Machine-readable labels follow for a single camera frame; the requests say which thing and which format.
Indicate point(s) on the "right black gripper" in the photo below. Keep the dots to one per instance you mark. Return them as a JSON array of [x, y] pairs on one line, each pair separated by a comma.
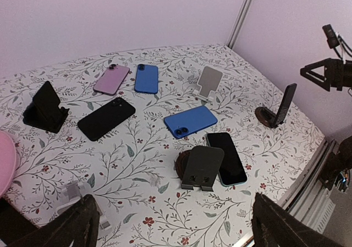
[[328, 73]]

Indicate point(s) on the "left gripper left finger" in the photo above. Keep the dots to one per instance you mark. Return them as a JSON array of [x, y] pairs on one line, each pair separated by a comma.
[[77, 226]]

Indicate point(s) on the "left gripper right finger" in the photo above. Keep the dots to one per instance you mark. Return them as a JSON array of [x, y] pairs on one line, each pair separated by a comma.
[[273, 226]]

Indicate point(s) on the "teal phone dark screen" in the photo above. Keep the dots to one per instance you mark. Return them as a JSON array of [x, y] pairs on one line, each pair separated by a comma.
[[231, 171]]

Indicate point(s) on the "wooden round base stand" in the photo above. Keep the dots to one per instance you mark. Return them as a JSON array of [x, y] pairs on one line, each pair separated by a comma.
[[268, 118]]

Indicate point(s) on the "dark round base stand centre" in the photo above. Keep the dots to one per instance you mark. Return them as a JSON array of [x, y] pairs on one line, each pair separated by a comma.
[[199, 167]]

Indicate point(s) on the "black phone face down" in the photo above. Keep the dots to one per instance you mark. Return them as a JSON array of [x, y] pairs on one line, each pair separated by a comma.
[[106, 118]]

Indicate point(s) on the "white silver stand right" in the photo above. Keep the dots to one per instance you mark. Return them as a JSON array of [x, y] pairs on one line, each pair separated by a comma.
[[207, 84]]

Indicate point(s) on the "black folding phone stand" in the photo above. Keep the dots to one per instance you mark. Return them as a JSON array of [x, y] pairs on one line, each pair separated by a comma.
[[44, 112]]

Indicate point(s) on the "blue phone centre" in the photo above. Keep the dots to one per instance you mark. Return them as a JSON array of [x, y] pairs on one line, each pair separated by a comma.
[[190, 121]]

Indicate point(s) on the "blue phone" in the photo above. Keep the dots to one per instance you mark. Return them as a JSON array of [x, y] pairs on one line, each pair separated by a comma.
[[146, 80], [190, 121]]

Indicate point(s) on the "pink phone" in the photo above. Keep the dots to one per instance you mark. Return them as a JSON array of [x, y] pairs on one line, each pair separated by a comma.
[[111, 79]]

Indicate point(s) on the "blue phone far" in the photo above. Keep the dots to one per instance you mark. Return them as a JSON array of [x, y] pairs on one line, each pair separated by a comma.
[[146, 80]]

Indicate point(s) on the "pink round dish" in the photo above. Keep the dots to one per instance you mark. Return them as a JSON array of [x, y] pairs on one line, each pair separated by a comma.
[[8, 161]]

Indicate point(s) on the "floral table mat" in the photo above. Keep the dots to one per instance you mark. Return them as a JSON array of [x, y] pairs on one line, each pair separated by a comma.
[[131, 169]]

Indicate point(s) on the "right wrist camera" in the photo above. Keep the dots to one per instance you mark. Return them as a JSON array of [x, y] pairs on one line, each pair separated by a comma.
[[336, 42]]

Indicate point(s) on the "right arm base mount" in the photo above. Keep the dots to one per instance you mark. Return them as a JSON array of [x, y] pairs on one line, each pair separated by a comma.
[[336, 171]]

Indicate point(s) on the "right aluminium frame post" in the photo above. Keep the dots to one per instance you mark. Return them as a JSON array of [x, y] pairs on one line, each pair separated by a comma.
[[239, 22]]

